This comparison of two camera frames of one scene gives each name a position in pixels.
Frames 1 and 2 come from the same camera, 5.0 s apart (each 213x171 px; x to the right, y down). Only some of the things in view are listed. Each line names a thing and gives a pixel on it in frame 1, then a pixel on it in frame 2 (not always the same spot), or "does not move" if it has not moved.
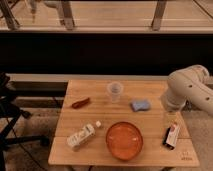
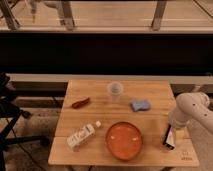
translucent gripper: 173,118 to 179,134
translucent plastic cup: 115,89 does not move
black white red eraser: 170,136 does not move
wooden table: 120,123 does not move
